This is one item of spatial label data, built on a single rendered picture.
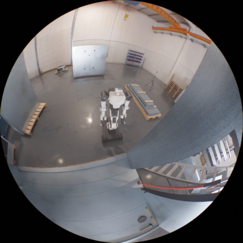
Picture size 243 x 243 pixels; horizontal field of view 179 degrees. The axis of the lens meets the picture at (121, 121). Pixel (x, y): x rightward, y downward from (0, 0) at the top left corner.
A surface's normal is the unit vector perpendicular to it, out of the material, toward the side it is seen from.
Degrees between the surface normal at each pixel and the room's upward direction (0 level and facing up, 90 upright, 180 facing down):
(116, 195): 0
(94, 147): 0
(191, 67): 90
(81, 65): 90
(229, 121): 90
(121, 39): 90
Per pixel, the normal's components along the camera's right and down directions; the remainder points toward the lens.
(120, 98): 0.33, 0.18
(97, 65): 0.35, 0.80
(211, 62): -0.91, 0.18
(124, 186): 0.21, -0.57
